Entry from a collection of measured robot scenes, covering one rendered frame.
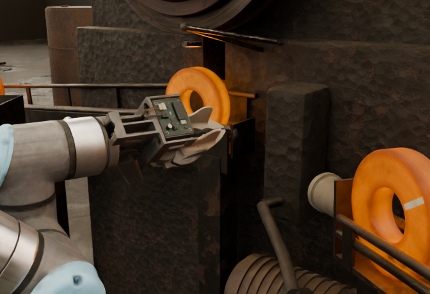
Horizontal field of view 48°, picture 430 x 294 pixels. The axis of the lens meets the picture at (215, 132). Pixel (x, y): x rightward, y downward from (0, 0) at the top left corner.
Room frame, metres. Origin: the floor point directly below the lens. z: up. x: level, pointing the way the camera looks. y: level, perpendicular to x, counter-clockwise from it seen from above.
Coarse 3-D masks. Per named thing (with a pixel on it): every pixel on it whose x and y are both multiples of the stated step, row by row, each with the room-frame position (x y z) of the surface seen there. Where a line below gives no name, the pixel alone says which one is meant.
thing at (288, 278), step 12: (264, 204) 0.76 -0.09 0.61; (276, 204) 0.78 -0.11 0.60; (264, 216) 0.74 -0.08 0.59; (276, 228) 0.72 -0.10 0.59; (276, 240) 0.69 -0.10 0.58; (276, 252) 0.68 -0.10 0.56; (288, 252) 0.67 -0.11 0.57; (288, 264) 0.64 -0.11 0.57; (288, 276) 0.61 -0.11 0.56; (288, 288) 0.59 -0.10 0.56; (300, 288) 0.60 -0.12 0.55
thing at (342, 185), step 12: (336, 180) 0.59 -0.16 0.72; (348, 180) 0.59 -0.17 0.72; (336, 192) 0.58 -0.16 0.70; (348, 192) 0.59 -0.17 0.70; (336, 204) 0.58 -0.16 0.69; (348, 204) 0.58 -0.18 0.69; (348, 216) 0.58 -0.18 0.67; (336, 228) 0.58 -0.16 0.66; (336, 240) 0.58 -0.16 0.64; (336, 252) 0.57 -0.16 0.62
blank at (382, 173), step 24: (360, 168) 0.57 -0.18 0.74; (384, 168) 0.52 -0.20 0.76; (408, 168) 0.49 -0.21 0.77; (360, 192) 0.57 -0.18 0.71; (384, 192) 0.54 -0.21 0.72; (408, 192) 0.48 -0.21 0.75; (360, 216) 0.56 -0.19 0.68; (384, 216) 0.54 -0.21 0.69; (408, 216) 0.48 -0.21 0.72; (360, 240) 0.56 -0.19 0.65; (408, 240) 0.47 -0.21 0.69
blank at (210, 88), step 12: (180, 72) 0.98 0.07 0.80; (192, 72) 0.96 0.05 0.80; (204, 72) 0.95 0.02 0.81; (168, 84) 1.00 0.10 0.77; (180, 84) 0.98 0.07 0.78; (192, 84) 0.96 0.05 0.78; (204, 84) 0.94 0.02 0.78; (216, 84) 0.93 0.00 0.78; (180, 96) 0.98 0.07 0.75; (204, 96) 0.94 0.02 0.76; (216, 96) 0.92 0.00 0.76; (228, 96) 0.94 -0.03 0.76; (216, 108) 0.92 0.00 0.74; (228, 108) 0.94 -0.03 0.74; (216, 120) 0.92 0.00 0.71
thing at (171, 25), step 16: (128, 0) 1.04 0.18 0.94; (240, 0) 0.86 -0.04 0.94; (256, 0) 0.88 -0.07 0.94; (144, 16) 1.01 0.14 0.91; (160, 16) 0.98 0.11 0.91; (176, 16) 0.95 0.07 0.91; (192, 16) 0.93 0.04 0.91; (208, 16) 0.90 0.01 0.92; (224, 16) 0.88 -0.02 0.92; (240, 16) 0.92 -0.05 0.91; (176, 32) 0.95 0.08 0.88
